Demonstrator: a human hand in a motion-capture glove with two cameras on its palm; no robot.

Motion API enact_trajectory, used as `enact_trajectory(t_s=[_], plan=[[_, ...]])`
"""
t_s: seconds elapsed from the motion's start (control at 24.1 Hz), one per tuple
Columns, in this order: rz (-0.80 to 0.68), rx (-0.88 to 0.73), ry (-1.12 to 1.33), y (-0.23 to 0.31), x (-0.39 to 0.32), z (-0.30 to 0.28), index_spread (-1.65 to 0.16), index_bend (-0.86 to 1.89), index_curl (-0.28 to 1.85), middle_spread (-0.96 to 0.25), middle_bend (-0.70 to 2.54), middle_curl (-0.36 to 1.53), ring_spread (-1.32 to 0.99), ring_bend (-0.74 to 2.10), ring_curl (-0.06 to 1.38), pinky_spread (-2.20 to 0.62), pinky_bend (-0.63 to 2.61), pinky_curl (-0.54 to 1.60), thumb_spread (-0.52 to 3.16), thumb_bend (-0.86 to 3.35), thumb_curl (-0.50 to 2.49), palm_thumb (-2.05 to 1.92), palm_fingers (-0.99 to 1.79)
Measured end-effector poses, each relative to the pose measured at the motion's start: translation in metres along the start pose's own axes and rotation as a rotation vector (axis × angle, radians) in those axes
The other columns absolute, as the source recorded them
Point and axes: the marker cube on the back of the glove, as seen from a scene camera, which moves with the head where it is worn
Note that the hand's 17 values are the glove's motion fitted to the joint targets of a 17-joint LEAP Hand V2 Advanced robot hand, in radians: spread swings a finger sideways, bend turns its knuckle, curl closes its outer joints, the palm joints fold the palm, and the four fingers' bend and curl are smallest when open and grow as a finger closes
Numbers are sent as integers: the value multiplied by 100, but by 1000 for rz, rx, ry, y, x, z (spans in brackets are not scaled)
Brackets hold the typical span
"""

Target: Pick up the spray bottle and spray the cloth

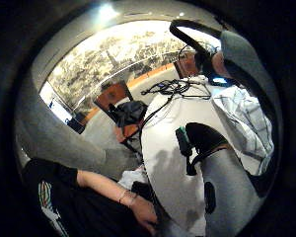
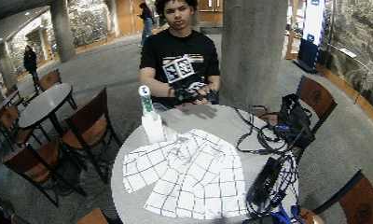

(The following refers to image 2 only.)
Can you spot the black bag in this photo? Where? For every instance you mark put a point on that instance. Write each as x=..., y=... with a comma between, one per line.
x=293, y=121

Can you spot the person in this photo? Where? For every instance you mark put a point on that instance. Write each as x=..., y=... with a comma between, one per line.
x=29, y=62
x=177, y=46
x=146, y=21

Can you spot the blue and white banner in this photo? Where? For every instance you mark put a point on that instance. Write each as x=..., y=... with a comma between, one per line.
x=313, y=28

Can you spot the white checked shirt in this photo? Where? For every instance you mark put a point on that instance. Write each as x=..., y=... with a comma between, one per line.
x=190, y=174

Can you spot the black power unit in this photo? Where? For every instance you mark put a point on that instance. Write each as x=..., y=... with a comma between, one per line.
x=263, y=180

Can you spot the wide concrete pillar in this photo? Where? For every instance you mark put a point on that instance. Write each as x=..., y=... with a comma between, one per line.
x=251, y=46

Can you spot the white cube with black markers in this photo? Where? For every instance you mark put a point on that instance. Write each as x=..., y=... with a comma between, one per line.
x=177, y=69

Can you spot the wooden chair with black frame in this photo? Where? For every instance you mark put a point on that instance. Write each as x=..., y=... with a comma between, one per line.
x=13, y=93
x=91, y=124
x=317, y=96
x=5, y=119
x=93, y=217
x=49, y=79
x=362, y=202
x=33, y=165

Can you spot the slim concrete pillar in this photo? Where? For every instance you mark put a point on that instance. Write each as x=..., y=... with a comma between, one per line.
x=63, y=31
x=5, y=67

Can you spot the small round grey table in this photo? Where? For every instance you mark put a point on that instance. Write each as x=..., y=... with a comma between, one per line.
x=43, y=104

